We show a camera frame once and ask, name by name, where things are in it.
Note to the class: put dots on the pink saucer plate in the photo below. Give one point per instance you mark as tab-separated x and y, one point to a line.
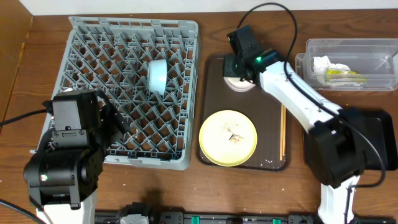
237	85

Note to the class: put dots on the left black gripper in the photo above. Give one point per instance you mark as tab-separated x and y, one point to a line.
112	116

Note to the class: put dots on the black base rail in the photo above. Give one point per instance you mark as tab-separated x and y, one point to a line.
145	213

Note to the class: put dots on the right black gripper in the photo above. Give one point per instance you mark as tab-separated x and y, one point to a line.
232	69

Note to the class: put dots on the light blue bowl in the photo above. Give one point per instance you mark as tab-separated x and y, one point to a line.
157	76

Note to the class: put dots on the clear plastic bin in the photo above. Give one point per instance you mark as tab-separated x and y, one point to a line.
374	59

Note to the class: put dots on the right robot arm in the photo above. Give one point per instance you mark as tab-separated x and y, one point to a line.
335	151

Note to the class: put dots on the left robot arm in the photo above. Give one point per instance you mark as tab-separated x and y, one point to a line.
62	176

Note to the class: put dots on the brown serving tray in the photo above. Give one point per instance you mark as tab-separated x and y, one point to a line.
260	107

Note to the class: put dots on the yellow plate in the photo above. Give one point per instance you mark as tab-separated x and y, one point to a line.
228	138

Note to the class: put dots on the white napkin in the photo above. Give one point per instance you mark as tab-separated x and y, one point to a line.
321	64

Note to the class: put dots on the wooden chopstick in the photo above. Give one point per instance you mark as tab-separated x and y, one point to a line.
281	125
283	130

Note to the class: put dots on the grey plastic dish rack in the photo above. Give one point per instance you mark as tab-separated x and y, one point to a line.
113	55

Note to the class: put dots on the black plastic bin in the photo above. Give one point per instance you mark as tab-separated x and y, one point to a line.
377	126

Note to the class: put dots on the orange snack wrapper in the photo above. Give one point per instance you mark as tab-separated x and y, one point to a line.
343	76

